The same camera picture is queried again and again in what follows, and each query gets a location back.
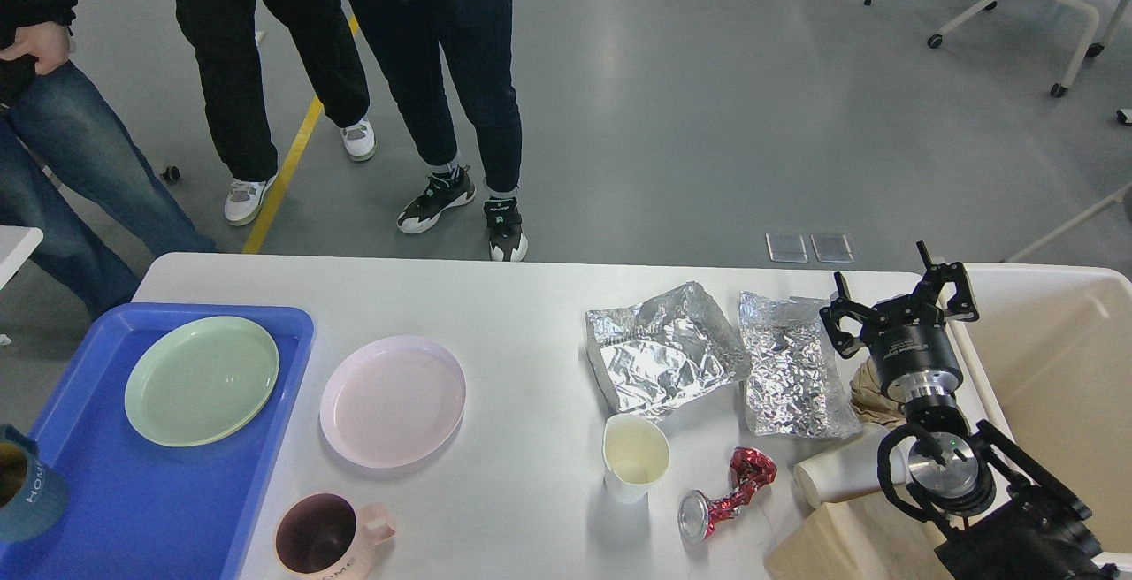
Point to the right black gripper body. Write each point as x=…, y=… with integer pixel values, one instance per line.
x=913, y=359

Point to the pink mug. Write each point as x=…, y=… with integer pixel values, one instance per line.
x=324, y=536

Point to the dark teal mug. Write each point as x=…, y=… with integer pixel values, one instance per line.
x=33, y=495

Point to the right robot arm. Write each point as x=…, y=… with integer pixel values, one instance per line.
x=1002, y=514

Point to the crumpled brown paper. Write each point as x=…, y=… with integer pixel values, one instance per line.
x=868, y=401

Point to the narrow crumpled foil sheet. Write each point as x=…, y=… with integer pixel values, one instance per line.
x=793, y=387

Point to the right floor plate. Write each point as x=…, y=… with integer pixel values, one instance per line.
x=832, y=248

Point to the floor plate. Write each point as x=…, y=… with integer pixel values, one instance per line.
x=832, y=248
x=787, y=248

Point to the beige plastic bin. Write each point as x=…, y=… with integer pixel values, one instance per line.
x=1051, y=357

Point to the left floor plate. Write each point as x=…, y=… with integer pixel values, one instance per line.
x=787, y=248

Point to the lying white paper cup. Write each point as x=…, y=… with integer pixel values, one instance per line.
x=842, y=472

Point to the large crumpled foil sheet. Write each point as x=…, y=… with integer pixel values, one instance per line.
x=657, y=355

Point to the crushed red can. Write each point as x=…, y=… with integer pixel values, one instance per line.
x=698, y=515

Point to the upright white paper cup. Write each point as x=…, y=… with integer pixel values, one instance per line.
x=636, y=455

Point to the pink plate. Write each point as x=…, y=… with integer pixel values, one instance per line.
x=393, y=402

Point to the person in dark jeans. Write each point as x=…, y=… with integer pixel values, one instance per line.
x=419, y=43

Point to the green plate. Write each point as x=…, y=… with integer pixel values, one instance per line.
x=202, y=382

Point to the blue plastic tray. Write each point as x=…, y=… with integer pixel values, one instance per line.
x=142, y=511

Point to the person in grey sweater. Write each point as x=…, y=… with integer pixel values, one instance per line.
x=222, y=34

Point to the person in blue jeans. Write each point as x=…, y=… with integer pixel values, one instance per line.
x=58, y=130

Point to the white side table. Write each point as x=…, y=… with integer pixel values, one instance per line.
x=17, y=244

